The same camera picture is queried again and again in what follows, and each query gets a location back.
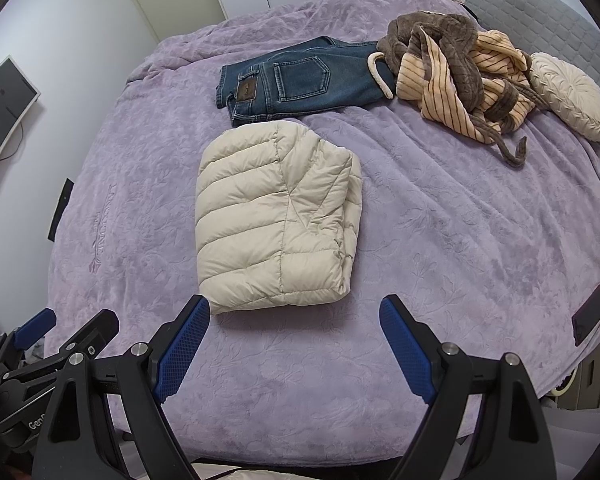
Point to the white-framed monitor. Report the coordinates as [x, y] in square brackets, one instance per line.
[0, 120]

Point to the blue denim jeans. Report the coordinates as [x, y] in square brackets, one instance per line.
[300, 80]

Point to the black smartphone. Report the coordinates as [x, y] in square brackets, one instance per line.
[589, 315]

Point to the black rectangular tag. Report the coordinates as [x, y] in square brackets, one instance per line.
[64, 210]

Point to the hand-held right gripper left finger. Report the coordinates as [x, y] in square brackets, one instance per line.
[182, 350]

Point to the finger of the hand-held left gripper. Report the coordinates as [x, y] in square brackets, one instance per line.
[35, 327]
[95, 327]

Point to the brown striped fleece robe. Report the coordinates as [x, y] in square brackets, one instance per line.
[445, 75]

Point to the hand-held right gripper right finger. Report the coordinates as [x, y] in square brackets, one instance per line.
[407, 350]

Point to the grey quilted headboard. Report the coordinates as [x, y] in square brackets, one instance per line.
[540, 5]

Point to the beige storage box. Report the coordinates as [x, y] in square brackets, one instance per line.
[590, 380]

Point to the cream quilted down jacket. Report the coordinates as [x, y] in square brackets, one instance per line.
[260, 220]

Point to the round cream pleated cushion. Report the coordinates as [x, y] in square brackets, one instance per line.
[570, 95]

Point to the purple embossed blanket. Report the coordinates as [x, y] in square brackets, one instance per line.
[430, 235]

